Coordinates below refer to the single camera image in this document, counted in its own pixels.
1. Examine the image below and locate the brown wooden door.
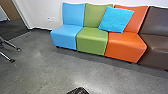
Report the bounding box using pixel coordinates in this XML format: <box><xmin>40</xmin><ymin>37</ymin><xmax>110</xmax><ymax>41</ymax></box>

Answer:
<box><xmin>0</xmin><ymin>0</ymin><xmax>21</xmax><ymax>22</ymax></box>

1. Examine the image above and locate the green sofa seat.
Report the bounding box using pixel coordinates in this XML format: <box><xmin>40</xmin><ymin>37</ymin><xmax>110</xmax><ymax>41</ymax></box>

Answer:
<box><xmin>75</xmin><ymin>3</ymin><xmax>114</xmax><ymax>57</ymax></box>

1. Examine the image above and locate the blue sofa seat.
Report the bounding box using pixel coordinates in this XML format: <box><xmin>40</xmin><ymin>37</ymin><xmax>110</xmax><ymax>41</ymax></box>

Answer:
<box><xmin>49</xmin><ymin>2</ymin><xmax>86</xmax><ymax>52</ymax></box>

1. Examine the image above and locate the orange sofa seat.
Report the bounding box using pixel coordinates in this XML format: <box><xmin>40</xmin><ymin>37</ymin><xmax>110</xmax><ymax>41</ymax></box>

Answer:
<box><xmin>103</xmin><ymin>4</ymin><xmax>149</xmax><ymax>64</ymax></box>

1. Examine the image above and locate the cyan square cushion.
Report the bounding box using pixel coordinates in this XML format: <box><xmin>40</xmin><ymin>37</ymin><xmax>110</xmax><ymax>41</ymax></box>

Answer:
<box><xmin>97</xmin><ymin>5</ymin><xmax>136</xmax><ymax>34</ymax></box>

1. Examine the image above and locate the brown sofa seat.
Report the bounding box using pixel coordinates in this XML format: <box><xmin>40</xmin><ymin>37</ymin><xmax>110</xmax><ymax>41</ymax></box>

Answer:
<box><xmin>137</xmin><ymin>5</ymin><xmax>168</xmax><ymax>72</ymax></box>

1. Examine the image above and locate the white wall outlet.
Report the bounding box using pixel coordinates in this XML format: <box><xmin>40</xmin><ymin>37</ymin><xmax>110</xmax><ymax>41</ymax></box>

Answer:
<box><xmin>46</xmin><ymin>15</ymin><xmax>56</xmax><ymax>22</ymax></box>

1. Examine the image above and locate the grey door frame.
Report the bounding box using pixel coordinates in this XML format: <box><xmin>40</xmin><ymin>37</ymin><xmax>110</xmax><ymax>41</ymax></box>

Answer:
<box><xmin>11</xmin><ymin>0</ymin><xmax>34</xmax><ymax>30</ymax></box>

